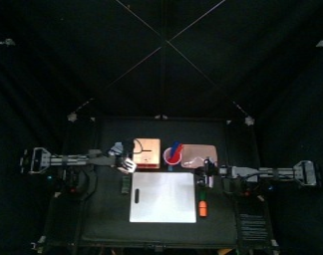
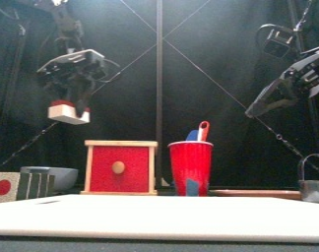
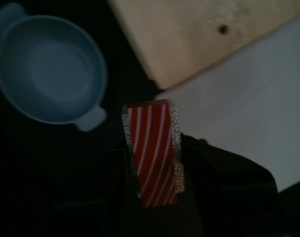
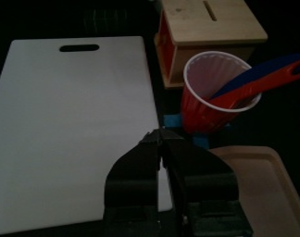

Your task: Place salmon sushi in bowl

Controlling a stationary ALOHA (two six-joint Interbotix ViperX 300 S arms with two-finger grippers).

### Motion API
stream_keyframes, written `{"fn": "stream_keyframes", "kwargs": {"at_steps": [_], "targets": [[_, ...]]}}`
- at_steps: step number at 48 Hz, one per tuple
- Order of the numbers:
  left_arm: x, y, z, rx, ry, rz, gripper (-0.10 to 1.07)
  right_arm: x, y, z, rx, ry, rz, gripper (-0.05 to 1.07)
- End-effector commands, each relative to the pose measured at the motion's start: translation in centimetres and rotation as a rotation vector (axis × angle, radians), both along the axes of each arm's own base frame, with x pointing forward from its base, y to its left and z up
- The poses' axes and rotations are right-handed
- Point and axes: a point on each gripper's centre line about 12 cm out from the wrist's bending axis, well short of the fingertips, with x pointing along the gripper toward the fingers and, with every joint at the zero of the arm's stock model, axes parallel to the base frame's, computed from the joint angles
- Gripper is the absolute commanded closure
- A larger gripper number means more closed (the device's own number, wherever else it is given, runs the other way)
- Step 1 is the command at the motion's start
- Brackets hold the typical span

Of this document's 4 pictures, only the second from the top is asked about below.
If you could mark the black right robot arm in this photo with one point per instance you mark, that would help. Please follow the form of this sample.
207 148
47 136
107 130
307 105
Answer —
279 39

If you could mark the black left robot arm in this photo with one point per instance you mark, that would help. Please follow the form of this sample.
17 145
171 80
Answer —
65 23

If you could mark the grey bowl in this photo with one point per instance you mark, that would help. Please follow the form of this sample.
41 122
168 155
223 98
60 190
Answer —
60 176

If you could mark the red wooden drawer box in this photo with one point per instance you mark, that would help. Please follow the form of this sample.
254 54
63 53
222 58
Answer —
119 167

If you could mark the red plastic cup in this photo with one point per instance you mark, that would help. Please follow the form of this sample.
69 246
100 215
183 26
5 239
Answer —
190 167

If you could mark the wooden tray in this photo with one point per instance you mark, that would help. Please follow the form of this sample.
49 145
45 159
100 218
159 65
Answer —
254 193

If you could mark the striped dark block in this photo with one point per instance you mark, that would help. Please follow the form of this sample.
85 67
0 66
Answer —
35 185

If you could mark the white block with red dot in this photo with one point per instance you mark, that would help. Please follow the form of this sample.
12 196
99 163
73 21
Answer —
4 187

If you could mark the white cutting board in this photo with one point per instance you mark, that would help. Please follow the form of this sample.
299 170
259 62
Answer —
156 216

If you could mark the vertical metal frame pole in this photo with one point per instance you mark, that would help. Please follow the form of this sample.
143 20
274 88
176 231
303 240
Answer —
158 92

